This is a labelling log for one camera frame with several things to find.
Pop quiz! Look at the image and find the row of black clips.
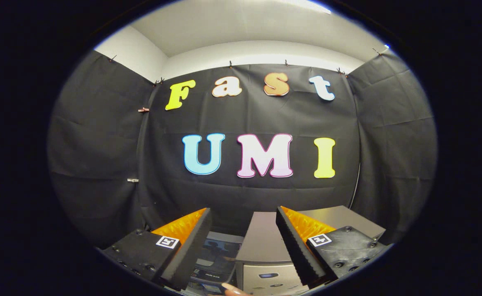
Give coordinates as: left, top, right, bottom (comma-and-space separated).
109, 47, 383, 86

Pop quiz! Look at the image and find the grey washing machine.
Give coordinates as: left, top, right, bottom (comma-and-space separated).
185, 231, 243, 295

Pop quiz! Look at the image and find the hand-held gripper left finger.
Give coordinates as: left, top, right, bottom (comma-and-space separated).
101, 208, 213, 291

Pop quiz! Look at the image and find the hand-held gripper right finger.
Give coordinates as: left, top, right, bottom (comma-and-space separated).
276, 206, 389, 289

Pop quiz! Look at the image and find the black backdrop cloth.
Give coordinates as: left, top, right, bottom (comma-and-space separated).
47, 49, 438, 249

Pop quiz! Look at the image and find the white cable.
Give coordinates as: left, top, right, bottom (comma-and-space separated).
348, 162, 362, 209

